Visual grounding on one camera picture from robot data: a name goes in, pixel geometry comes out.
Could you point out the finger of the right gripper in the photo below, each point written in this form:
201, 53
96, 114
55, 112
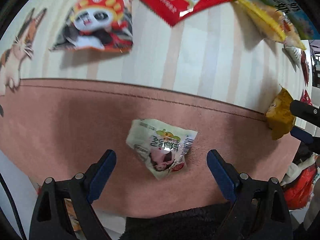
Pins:
306, 112
301, 135

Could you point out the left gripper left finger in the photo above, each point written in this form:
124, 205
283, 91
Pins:
50, 218

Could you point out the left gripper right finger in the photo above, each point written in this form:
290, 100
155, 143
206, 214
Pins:
258, 208

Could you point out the yellow snack bag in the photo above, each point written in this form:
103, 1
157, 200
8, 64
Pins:
279, 118

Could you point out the yellow chip bag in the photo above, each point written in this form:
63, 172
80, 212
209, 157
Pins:
273, 23

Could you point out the white Korean snack packet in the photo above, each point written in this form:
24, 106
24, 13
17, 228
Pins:
161, 146

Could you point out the panda snack bag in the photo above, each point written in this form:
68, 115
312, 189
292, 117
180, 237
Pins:
104, 25

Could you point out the small red packet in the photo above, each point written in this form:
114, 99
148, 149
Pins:
305, 98

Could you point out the striped pink-edged table mat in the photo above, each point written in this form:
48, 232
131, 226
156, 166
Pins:
212, 73

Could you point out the cardboard milk box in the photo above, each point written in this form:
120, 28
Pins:
307, 30

